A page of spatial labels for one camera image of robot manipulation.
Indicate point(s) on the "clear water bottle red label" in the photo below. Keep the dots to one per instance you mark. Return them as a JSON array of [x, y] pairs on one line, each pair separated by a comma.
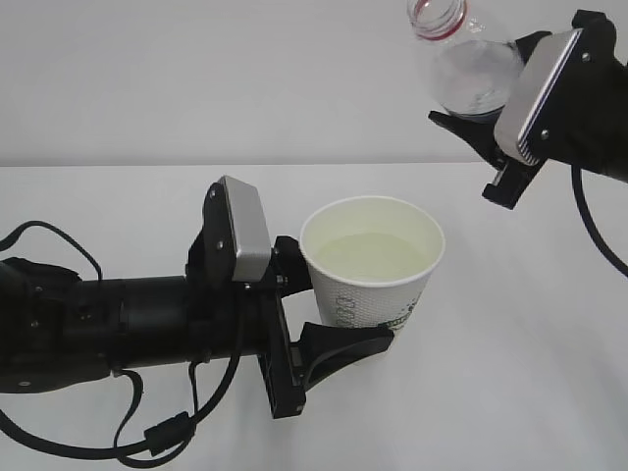
[[466, 56]]

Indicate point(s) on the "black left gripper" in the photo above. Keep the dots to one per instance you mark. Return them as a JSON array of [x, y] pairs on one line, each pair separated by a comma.
[[249, 319]]

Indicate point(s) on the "white paper cup green print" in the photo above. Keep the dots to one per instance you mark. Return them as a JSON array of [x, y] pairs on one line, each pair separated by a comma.
[[370, 259]]

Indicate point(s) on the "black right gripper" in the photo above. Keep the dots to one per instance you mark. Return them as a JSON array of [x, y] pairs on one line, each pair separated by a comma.
[[584, 123]]

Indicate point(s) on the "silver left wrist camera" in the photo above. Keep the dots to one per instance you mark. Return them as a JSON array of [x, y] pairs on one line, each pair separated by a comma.
[[234, 240]]

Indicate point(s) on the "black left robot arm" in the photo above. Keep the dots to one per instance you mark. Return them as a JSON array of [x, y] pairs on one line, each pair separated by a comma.
[[58, 330]]

